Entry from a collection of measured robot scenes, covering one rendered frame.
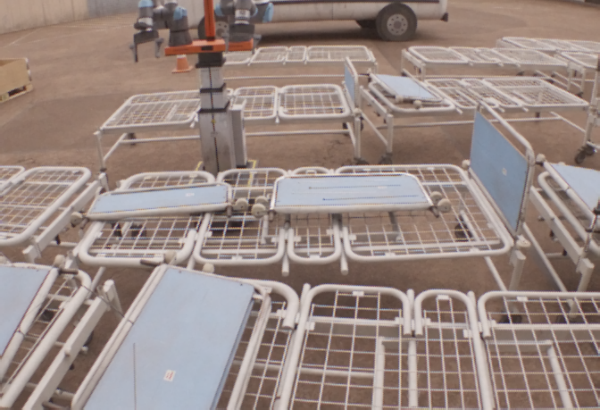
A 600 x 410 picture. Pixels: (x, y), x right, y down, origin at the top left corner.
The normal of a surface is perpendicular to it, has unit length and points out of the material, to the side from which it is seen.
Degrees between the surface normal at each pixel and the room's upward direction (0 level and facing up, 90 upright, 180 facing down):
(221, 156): 90
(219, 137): 90
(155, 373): 7
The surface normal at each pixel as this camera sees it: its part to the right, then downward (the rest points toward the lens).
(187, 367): 0.09, -0.88
